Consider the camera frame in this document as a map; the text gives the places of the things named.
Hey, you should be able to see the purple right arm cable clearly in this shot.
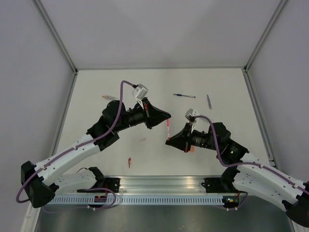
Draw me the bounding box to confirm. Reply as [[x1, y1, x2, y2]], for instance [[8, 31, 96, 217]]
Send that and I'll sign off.
[[192, 115, 309, 213]]

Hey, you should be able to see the orange highlighter pen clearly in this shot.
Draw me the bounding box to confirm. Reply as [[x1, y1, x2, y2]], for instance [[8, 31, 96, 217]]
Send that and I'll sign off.
[[102, 95, 118, 101]]

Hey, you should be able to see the aluminium frame post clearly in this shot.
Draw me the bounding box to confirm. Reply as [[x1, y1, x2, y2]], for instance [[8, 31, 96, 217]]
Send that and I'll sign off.
[[32, 0, 78, 74], [243, 0, 289, 73]]

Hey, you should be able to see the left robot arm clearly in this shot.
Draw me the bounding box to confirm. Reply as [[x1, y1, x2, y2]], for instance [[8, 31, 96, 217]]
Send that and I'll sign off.
[[21, 97, 171, 208]]

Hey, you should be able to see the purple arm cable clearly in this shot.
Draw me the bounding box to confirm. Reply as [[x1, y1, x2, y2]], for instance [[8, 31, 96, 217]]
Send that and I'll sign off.
[[192, 115, 309, 213], [15, 80, 138, 213]]

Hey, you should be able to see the left aluminium frame post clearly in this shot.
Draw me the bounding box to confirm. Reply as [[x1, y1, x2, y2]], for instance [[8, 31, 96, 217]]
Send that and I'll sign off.
[[32, 0, 78, 74]]

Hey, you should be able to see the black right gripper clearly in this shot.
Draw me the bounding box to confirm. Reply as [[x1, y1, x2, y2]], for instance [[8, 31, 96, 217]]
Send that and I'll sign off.
[[166, 122, 221, 153]]

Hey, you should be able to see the purple grey marker pen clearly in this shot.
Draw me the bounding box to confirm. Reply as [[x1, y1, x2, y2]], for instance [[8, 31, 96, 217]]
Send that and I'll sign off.
[[207, 94, 212, 110]]

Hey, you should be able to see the blue gel pen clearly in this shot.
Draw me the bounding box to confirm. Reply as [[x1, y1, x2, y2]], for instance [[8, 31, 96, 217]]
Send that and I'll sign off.
[[173, 93, 196, 99]]

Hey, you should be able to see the white slotted cable duct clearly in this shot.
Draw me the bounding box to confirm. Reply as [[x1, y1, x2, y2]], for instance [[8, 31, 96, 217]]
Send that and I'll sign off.
[[50, 194, 224, 205]]

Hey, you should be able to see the aluminium mounting rail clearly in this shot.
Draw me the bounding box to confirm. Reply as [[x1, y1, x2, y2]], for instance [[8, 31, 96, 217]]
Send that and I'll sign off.
[[57, 175, 285, 194]]

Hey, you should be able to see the right aluminium frame post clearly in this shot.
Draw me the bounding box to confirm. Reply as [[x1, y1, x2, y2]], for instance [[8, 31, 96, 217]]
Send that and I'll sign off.
[[243, 0, 289, 73]]

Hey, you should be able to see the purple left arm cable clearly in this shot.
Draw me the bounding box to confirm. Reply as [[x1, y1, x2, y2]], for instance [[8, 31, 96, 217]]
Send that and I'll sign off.
[[15, 80, 138, 213]]

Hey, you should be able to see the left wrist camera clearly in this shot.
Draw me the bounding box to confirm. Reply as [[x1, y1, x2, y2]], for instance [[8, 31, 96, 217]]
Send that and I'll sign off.
[[132, 84, 148, 106]]

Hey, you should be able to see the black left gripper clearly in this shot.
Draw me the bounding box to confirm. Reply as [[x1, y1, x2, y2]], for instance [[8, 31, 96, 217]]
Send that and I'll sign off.
[[114, 98, 171, 132]]

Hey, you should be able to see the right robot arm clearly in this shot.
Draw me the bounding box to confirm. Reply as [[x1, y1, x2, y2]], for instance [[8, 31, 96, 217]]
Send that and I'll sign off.
[[166, 122, 309, 228]]

